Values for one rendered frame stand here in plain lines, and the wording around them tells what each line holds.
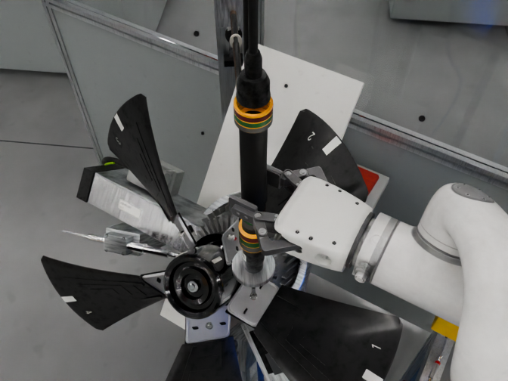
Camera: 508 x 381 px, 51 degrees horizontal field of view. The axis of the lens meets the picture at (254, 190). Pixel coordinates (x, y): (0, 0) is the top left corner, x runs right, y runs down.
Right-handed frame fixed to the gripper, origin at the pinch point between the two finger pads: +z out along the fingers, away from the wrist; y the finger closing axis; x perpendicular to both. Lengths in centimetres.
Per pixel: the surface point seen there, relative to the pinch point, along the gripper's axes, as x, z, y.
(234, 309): -31.6, 1.6, -3.7
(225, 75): -40, 42, 56
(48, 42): -125, 196, 113
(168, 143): -102, 80, 71
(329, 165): -9.6, -4.3, 17.0
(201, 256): -23.9, 9.7, -1.2
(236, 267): -19.6, 2.0, -1.8
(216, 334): -41.4, 4.5, -6.1
